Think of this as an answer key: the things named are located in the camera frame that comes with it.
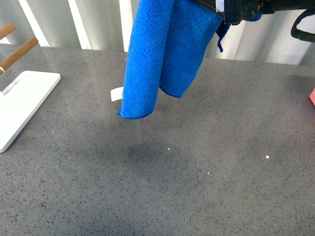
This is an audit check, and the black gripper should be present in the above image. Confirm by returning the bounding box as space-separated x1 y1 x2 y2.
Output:
194 0 315 25

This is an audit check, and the blue microfiber cloth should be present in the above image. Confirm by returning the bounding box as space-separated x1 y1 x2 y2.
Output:
117 0 263 121

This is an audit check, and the pink plastic bin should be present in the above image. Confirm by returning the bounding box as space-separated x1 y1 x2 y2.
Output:
309 89 315 106

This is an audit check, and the white curtain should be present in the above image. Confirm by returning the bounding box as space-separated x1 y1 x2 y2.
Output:
0 0 315 65

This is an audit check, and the upper wooden rack rod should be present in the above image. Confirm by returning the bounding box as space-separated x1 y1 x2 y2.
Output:
0 23 16 40

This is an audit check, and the wooden rack rod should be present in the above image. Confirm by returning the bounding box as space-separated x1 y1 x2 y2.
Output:
0 37 38 75
0 23 16 40

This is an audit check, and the lower wooden rack rod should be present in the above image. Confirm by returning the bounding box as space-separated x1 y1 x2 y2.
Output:
0 37 38 75

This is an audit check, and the black cable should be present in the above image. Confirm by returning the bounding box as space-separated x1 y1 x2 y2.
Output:
290 9 315 43

